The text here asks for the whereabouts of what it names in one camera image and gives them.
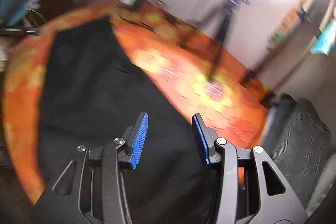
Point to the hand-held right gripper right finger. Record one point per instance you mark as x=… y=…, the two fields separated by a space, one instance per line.
x=200 y=140

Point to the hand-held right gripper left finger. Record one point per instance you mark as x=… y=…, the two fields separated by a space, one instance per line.
x=137 y=142

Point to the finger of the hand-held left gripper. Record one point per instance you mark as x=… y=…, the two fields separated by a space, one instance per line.
x=21 y=30

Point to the black pants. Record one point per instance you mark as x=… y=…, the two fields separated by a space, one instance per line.
x=92 y=98

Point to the orange floral bedspread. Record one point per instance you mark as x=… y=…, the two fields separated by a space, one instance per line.
x=183 y=69

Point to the stack of folded grey clothes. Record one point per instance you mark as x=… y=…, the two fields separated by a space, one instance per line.
x=296 y=134

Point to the small black tripod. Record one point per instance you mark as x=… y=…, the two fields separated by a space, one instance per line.
x=223 y=27

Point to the orange patterned hanging cloth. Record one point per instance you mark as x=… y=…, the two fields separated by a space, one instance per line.
x=286 y=22

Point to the blue hanging cloth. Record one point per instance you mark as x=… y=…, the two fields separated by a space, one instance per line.
x=323 y=41

